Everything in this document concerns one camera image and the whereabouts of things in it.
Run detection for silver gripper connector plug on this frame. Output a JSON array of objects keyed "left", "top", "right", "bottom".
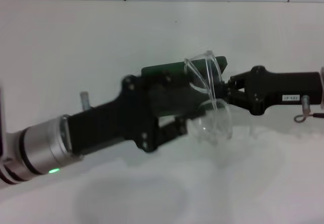
[
  {"left": 301, "top": 95, "right": 311, "bottom": 117},
  {"left": 79, "top": 91, "right": 91, "bottom": 109}
]

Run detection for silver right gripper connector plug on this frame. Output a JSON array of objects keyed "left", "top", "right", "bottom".
[{"left": 301, "top": 95, "right": 311, "bottom": 117}]

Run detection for thin black right gripper cable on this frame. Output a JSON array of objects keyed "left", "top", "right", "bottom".
[{"left": 293, "top": 112, "right": 324, "bottom": 124}]

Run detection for green glasses case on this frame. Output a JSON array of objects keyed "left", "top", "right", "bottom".
[{"left": 141, "top": 55, "right": 228, "bottom": 88}]

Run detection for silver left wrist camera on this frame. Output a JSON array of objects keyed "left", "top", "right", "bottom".
[{"left": 0, "top": 86, "right": 7, "bottom": 159}]

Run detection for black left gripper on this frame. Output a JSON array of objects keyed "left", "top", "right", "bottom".
[{"left": 67, "top": 69, "right": 210, "bottom": 154}]

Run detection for clear white glasses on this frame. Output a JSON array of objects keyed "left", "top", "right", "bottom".
[{"left": 183, "top": 50, "right": 233, "bottom": 146}]

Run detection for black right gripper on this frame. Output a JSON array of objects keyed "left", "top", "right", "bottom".
[{"left": 226, "top": 66, "right": 322, "bottom": 116}]

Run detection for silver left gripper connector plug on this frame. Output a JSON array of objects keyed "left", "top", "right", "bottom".
[{"left": 79, "top": 91, "right": 91, "bottom": 109}]

